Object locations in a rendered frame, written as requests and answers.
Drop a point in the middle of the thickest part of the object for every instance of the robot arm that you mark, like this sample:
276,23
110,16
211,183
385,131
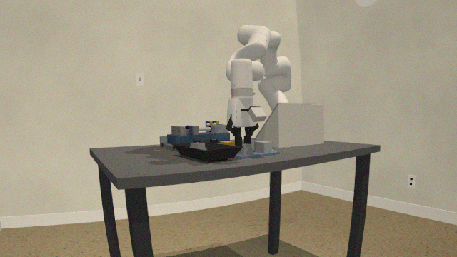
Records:
242,68

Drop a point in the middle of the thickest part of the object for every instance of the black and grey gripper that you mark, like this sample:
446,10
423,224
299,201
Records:
237,118

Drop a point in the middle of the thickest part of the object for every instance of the yellow rectangular block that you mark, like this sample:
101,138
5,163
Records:
231,143

